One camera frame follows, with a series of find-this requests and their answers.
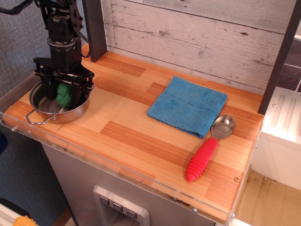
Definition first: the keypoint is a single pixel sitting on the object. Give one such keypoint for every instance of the grey toy fridge cabinet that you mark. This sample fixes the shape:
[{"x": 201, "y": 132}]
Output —
[{"x": 78, "y": 178}]

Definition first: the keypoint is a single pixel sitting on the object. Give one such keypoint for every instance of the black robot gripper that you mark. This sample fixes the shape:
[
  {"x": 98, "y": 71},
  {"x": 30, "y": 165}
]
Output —
[{"x": 65, "y": 66}]

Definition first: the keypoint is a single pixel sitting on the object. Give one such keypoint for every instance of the dark grey left post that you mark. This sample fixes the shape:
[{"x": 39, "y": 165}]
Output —
[{"x": 95, "y": 28}]

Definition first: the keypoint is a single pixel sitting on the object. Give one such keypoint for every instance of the dark grey post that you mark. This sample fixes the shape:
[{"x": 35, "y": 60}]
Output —
[
  {"x": 95, "y": 28},
  {"x": 282, "y": 55}
]

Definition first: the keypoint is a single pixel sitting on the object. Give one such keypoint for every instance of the red handled metal spoon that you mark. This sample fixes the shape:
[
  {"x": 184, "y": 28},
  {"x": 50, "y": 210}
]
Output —
[{"x": 222, "y": 127}]

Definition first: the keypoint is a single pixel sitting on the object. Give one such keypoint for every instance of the blue folded cloth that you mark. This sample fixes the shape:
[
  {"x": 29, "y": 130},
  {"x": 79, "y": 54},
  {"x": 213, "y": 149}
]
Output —
[{"x": 188, "y": 107}]

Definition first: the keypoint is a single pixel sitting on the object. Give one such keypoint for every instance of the yellow object bottom left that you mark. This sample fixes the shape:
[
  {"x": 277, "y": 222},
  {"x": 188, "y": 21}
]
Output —
[{"x": 24, "y": 221}]

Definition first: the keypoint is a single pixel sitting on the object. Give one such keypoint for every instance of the stainless steel pot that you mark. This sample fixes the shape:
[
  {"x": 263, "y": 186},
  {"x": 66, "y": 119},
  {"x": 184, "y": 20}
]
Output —
[{"x": 51, "y": 111}]

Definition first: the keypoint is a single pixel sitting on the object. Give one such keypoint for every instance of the dark grey right post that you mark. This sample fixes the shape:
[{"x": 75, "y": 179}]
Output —
[{"x": 282, "y": 55}]

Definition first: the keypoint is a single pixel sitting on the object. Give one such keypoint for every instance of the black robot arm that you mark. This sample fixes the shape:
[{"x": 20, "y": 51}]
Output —
[{"x": 63, "y": 23}]

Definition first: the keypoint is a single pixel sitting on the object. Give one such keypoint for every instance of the silver dispenser panel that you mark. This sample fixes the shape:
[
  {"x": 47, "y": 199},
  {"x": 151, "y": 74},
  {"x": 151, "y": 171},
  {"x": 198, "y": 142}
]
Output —
[{"x": 115, "y": 210}]

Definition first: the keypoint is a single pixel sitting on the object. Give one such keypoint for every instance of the clear acrylic table guard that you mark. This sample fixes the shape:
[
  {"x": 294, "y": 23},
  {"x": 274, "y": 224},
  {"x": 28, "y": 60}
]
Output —
[{"x": 154, "y": 156}]

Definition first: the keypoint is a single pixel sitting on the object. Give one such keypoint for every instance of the white toy sink unit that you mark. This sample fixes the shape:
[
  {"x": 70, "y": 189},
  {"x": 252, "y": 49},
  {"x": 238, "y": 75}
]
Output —
[{"x": 277, "y": 154}]

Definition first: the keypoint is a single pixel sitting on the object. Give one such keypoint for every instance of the green toy broccoli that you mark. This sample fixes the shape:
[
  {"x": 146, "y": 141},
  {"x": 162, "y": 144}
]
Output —
[{"x": 64, "y": 95}]

